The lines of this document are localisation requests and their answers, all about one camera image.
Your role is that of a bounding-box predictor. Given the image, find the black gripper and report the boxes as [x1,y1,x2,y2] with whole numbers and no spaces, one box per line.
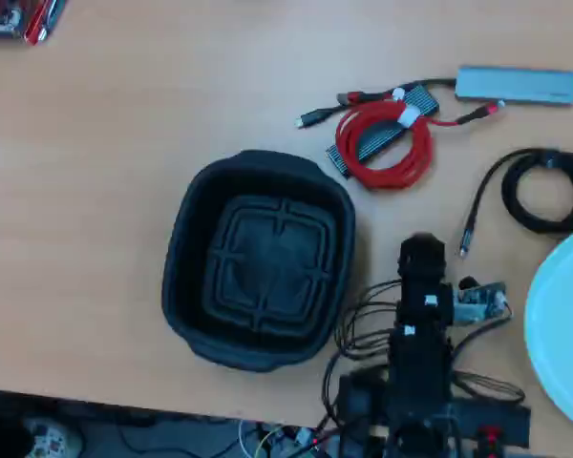
[394,232,456,331]

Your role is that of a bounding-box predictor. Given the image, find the black charging cable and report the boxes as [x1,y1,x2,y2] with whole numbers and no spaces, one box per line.
[456,147,573,259]

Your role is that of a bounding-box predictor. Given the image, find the red charging cable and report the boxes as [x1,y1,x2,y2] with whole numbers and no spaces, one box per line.
[336,89,507,192]

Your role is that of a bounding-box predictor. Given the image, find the black square bowl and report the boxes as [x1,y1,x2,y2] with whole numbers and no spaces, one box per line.
[160,149,357,374]

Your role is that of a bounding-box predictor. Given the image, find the light blue plate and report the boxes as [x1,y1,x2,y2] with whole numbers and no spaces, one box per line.
[523,222,573,430]

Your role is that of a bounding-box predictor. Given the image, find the white patterned shoe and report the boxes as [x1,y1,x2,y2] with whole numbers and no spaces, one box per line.
[21,414,85,458]

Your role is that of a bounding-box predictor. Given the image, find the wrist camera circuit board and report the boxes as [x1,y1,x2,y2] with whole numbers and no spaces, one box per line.
[452,281,512,328]

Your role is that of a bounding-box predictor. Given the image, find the black camera cable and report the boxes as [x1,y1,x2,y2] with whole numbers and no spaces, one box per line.
[451,298,515,359]

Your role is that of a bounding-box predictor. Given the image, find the black ribbed heatsink enclosure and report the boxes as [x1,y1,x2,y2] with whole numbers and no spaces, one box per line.
[325,84,441,181]

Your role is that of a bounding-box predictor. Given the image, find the thin looped robot wires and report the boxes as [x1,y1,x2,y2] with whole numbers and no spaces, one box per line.
[451,369,527,407]

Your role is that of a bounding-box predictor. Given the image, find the grey USB hub with cable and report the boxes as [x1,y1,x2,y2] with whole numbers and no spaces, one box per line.
[295,65,573,131]

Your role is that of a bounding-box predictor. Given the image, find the coloured wires under table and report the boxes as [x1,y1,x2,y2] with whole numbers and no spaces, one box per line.
[237,418,327,458]

